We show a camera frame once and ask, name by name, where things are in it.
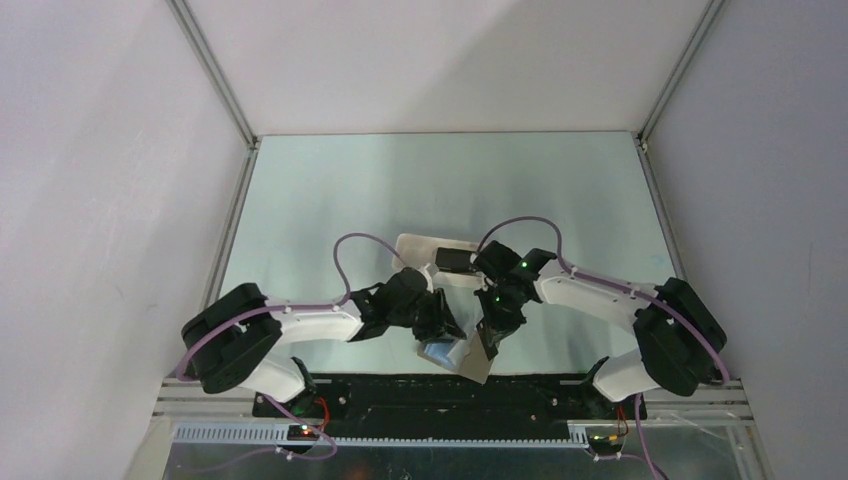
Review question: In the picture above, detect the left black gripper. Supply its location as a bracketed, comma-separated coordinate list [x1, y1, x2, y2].
[389, 287, 466, 344]

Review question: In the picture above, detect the silver metal card holder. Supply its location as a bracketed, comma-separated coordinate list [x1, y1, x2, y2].
[417, 326, 493, 385]

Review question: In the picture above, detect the black credit card stack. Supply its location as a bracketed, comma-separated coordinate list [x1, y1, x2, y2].
[435, 247, 474, 274]

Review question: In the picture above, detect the white plastic tray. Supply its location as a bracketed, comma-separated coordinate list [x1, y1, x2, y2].
[391, 233, 484, 289]

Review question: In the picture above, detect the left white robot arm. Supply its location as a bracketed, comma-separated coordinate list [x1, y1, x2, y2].
[176, 267, 467, 417]

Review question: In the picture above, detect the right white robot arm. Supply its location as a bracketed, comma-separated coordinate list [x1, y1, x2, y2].
[471, 241, 727, 418]

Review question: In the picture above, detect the right small circuit board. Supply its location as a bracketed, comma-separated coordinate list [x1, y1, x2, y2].
[588, 434, 626, 451]

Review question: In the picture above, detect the small circuit board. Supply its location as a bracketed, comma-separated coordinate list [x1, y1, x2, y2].
[588, 434, 626, 451]
[286, 425, 320, 441]

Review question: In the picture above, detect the left small circuit board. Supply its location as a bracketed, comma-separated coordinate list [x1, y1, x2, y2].
[286, 425, 320, 441]

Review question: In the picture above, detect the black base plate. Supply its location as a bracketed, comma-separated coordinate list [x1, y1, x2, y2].
[252, 373, 647, 440]

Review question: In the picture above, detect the white slotted cable duct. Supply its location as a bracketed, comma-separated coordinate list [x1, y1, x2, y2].
[173, 422, 589, 449]

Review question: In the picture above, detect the right aluminium frame post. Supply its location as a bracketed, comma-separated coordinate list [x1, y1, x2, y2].
[637, 0, 727, 152]

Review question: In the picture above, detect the aluminium frame post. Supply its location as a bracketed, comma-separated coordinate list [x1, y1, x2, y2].
[637, 0, 727, 152]
[166, 0, 257, 149]

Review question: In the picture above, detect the left aluminium frame post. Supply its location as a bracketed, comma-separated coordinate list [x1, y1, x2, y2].
[166, 0, 257, 149]

